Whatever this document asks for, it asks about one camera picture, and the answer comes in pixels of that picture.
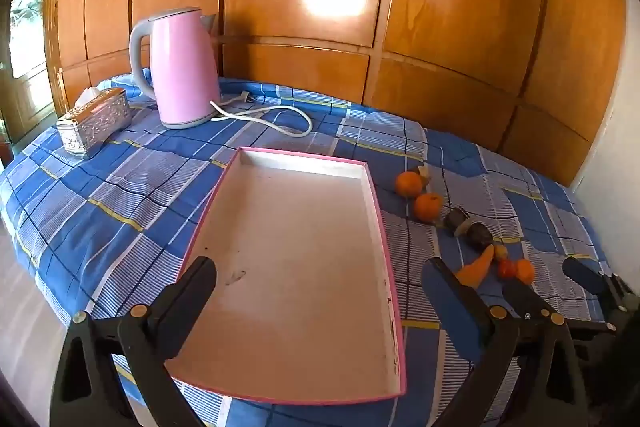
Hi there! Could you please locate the small orange fruit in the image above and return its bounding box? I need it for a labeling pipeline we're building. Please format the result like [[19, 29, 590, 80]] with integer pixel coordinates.
[[514, 258, 536, 285]]

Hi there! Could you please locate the small red tomato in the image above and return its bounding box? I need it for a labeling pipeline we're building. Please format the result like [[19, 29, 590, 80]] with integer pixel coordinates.
[[497, 259, 516, 281]]

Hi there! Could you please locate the dark round fruit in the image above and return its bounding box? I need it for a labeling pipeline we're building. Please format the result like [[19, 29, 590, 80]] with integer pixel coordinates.
[[464, 222, 494, 254]]

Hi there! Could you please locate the orange carrot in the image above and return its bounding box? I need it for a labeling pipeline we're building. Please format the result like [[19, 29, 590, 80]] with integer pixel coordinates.
[[456, 244, 495, 289]]

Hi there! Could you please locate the dark cut wood block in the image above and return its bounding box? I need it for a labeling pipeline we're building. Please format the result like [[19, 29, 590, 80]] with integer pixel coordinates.
[[442, 207, 474, 237]]

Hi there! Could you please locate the orange mandarin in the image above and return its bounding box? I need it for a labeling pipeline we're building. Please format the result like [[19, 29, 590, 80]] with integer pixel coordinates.
[[412, 193, 442, 223], [395, 171, 423, 199]]

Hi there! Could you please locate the tan cut wood block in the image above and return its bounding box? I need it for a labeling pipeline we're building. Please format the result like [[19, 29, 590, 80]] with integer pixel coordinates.
[[416, 165, 431, 186]]

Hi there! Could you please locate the blue plaid tablecloth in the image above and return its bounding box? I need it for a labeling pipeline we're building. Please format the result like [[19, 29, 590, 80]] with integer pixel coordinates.
[[1, 75, 608, 426]]

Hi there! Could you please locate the pink white shallow tray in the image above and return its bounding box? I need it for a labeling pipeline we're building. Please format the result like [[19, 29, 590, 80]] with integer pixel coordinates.
[[168, 147, 407, 405]]

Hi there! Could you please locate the silver ornate tissue box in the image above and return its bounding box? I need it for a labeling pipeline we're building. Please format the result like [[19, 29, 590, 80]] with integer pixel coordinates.
[[56, 88, 132, 158]]

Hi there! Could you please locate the pink electric kettle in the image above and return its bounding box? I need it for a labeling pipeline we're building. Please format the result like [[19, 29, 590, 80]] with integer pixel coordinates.
[[129, 6, 220, 129]]

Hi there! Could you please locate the white kettle power cord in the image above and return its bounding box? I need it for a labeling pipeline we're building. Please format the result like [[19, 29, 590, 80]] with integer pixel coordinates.
[[209, 90, 315, 139]]

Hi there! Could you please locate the wooden wall cabinet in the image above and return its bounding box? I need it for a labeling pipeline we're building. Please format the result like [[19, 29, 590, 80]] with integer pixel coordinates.
[[48, 0, 627, 184]]

